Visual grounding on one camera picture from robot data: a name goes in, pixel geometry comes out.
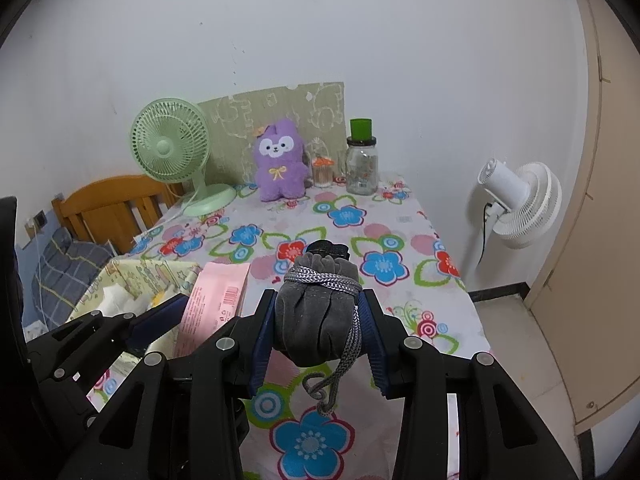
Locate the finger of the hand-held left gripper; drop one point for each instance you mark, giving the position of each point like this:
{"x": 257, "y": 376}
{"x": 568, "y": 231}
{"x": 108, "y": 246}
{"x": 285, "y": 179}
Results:
{"x": 155, "y": 317}

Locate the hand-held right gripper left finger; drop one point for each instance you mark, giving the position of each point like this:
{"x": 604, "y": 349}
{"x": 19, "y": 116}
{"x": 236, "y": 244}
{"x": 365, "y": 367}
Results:
{"x": 260, "y": 355}

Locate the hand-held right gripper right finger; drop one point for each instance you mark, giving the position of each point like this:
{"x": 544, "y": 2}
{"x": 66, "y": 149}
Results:
{"x": 375, "y": 355}

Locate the yellow patterned storage box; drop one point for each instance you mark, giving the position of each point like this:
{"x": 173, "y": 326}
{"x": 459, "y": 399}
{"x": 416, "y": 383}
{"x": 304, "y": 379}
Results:
{"x": 150, "y": 272}

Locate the pink packet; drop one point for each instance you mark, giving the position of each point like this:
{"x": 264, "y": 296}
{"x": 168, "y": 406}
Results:
{"x": 215, "y": 290}

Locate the grey plaid pillow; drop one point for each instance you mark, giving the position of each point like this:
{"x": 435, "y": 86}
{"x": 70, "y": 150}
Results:
{"x": 65, "y": 265}

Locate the wooden bed headboard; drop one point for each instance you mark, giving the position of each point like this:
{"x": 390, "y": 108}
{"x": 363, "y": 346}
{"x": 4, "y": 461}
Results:
{"x": 110, "y": 197}

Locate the floral tablecloth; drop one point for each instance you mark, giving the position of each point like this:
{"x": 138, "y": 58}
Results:
{"x": 320, "y": 230}

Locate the green desk fan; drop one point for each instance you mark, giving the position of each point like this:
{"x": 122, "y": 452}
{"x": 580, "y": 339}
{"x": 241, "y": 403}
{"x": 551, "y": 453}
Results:
{"x": 165, "y": 147}

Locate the purple plush toy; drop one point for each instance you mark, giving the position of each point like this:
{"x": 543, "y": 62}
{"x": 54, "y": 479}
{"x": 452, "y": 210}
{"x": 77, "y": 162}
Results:
{"x": 280, "y": 175}

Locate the glass bottle with green cap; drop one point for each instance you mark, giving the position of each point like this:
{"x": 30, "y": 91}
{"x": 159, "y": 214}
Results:
{"x": 361, "y": 170}

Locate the glass jar with orange lid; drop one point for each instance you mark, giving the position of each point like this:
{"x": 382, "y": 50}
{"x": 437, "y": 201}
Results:
{"x": 322, "y": 176}

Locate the clear glass cup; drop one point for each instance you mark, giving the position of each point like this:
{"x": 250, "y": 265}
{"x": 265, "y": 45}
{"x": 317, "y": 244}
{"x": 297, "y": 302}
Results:
{"x": 342, "y": 170}

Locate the white circulator fan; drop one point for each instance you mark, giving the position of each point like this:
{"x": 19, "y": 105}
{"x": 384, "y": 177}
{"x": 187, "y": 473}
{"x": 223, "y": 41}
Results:
{"x": 530, "y": 205}

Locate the green patterned board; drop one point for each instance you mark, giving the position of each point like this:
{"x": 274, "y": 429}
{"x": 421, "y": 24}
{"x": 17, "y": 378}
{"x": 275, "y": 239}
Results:
{"x": 235, "y": 110}

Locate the beige door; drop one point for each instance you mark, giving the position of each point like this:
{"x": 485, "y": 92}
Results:
{"x": 600, "y": 260}

